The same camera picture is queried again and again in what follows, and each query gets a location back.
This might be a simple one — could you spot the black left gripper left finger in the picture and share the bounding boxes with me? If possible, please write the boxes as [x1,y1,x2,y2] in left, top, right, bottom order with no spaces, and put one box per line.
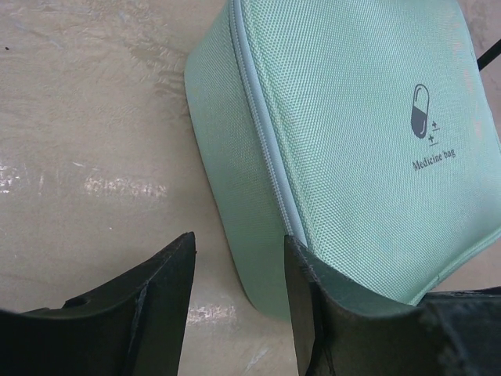
[1,233,196,375]

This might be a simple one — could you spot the mint green medicine case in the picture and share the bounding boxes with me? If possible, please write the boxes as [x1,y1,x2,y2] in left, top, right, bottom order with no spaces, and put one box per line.
[185,1,500,319]

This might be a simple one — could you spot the black music stand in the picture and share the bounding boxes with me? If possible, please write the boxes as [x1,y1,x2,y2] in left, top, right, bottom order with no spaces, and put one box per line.
[477,39,501,71]

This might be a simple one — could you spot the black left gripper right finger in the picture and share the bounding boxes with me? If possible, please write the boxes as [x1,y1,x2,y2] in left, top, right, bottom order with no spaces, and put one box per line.
[284,236,500,376]

